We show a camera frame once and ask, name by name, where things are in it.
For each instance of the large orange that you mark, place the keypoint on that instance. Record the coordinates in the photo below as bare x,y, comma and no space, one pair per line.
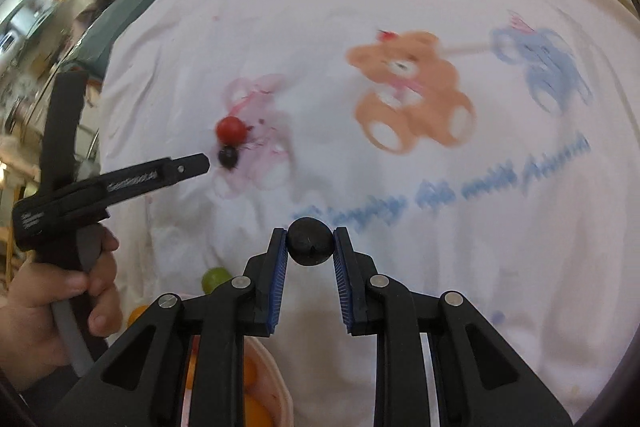
250,372
257,414

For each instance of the person's left hand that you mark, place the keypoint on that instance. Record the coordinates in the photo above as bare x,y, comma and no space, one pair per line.
30,332

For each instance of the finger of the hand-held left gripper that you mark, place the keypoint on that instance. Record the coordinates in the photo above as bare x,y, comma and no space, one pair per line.
277,282
187,167

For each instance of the green lime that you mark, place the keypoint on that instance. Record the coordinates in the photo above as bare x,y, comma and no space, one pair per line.
214,279

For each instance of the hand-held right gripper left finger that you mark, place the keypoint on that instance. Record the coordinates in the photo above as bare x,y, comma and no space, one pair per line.
277,282

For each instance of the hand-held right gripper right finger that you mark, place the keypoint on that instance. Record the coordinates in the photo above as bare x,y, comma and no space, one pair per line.
345,282

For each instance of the bright red cherry tomato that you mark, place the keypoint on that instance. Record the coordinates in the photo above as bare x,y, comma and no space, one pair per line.
231,128

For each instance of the small dark berry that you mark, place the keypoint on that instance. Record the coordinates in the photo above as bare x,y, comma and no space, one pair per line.
228,157

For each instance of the grey armchair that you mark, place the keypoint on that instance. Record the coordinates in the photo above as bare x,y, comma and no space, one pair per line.
125,17

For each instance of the white printed blanket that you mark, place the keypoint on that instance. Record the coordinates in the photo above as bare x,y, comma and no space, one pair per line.
325,107

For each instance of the pink strawberry print plate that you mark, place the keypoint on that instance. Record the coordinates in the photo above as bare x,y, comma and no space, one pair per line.
282,387

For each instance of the small tangerine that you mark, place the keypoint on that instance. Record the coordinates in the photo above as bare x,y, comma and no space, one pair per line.
138,316

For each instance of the dark red plum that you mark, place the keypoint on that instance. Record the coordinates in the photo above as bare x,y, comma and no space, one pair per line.
310,239

